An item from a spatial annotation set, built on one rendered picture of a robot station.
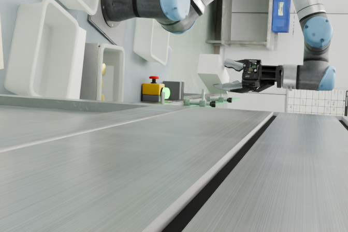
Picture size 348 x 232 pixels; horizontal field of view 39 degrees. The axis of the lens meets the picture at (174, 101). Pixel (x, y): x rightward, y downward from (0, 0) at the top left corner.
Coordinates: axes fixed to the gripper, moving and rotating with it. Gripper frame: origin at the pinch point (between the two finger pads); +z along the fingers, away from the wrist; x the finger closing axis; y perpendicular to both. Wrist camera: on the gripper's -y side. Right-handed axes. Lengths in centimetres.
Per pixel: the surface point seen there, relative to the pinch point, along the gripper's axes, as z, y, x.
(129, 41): 34.2, -5.8, -12.5
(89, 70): 28.3, 33.9, 9.9
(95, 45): 26.9, 35.6, 3.7
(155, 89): 28.3, -25.1, -0.2
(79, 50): 28, 42, 7
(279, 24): 12, -481, -213
